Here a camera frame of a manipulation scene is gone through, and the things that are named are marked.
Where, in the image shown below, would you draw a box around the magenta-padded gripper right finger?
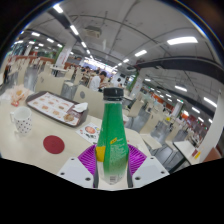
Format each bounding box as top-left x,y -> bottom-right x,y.
126,143 -> 170,189

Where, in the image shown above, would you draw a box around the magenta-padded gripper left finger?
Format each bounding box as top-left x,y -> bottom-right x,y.
57,143 -> 100,190

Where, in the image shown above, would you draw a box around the green plastic drink bottle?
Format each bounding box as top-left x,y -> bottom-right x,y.
93,87 -> 131,186

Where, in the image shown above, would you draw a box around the flat round red coaster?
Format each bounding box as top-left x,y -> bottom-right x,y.
42,134 -> 66,155

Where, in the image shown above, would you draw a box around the beige dining table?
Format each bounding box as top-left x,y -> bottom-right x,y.
173,139 -> 201,166

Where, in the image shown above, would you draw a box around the colourful printed paper leaflet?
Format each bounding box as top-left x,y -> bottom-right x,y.
75,121 -> 101,145

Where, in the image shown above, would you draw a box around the white crumpled napkin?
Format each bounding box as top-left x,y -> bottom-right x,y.
71,101 -> 89,114

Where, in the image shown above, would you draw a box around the white polka dot mug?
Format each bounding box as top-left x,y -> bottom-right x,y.
9,106 -> 34,135

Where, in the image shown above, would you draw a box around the brown food tray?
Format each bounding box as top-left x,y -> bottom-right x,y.
25,90 -> 90,128

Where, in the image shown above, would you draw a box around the person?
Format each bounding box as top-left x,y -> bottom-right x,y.
88,70 -> 108,93

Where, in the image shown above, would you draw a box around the beige canteen chairs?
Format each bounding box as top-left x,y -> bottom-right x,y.
9,58 -> 188,158

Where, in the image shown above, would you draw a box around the ceiling strip lights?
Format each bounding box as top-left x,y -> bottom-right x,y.
13,3 -> 219,124

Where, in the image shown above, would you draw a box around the ceiling air conditioner unit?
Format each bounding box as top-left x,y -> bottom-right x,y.
84,25 -> 103,39

